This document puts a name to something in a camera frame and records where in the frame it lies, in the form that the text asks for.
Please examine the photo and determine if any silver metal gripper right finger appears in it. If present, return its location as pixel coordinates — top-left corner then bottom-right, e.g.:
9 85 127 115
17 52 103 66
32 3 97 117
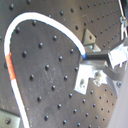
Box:
94 39 128 86

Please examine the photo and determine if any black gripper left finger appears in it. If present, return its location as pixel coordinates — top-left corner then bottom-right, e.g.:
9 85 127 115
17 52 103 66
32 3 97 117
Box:
85 50 111 65

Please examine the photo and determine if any white cable with orange tape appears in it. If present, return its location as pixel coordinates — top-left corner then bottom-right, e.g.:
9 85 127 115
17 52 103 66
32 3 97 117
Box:
3 12 88 128

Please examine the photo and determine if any black perforated breadboard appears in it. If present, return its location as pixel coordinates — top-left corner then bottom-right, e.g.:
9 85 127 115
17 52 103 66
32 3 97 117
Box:
0 0 127 128

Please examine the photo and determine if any lower metal cable clip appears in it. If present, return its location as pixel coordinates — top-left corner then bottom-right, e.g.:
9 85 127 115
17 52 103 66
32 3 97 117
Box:
74 61 107 95

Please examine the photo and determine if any metal cable clip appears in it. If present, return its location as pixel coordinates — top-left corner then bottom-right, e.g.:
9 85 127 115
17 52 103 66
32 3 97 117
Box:
82 29 101 52
74 61 107 95

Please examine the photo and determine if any upper metal cable clip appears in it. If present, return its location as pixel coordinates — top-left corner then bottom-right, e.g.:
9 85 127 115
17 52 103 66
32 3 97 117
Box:
82 29 101 52

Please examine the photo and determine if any thin white wire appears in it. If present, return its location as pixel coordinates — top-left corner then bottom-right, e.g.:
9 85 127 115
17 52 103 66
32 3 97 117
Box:
117 0 128 42

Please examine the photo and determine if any metal corner bracket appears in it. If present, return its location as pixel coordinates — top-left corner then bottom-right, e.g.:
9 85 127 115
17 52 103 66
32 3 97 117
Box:
0 109 21 128

